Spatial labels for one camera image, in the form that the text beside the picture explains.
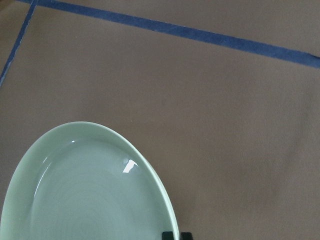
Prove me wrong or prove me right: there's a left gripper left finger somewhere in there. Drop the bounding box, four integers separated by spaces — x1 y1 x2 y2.
161 228 174 240

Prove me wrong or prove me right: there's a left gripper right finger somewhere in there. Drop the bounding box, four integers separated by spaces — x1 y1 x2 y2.
180 226 193 240

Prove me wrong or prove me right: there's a light green ceramic plate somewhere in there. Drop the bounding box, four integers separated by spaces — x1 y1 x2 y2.
0 121 180 240

